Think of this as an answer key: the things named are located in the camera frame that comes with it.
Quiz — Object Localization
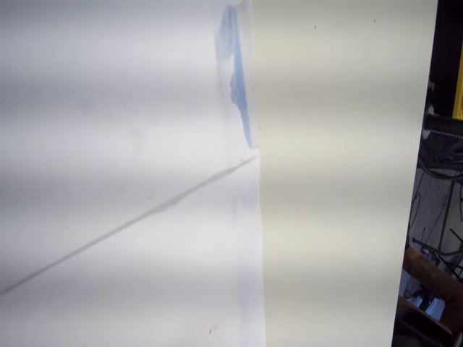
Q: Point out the white paper sheet blue smudge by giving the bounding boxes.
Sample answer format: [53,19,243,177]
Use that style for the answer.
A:
[0,0,262,294]

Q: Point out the brown wooden furniture piece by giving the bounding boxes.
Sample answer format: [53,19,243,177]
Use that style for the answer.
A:
[396,247,463,330]

